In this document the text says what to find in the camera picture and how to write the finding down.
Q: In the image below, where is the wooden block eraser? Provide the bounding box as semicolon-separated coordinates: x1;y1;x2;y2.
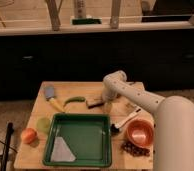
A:
86;97;104;109

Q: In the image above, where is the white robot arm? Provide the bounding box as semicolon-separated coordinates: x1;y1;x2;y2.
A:
102;70;194;171

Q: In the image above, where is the green plastic tray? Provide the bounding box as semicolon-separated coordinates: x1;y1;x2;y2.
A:
42;114;112;167

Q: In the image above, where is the green chili pepper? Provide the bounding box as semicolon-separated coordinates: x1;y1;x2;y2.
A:
64;96;86;106

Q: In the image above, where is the orange bowl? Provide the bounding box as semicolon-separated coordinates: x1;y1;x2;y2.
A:
126;119;154;148

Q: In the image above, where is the dark grape bunch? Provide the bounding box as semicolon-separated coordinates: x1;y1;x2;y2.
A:
121;141;150;157

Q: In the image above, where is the green lime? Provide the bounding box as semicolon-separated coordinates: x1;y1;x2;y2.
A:
36;117;50;134

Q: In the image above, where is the white paper scrap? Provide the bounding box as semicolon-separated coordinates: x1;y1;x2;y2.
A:
51;137;76;162

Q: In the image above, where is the green base white bottle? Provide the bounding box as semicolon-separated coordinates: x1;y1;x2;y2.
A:
71;0;103;26

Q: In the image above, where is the red apple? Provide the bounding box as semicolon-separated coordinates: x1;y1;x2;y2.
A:
21;128;37;144

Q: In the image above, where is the black pole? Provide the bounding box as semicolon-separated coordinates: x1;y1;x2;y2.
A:
0;122;14;171

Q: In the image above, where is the yellow handled spatula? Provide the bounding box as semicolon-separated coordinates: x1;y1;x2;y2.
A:
44;86;64;112

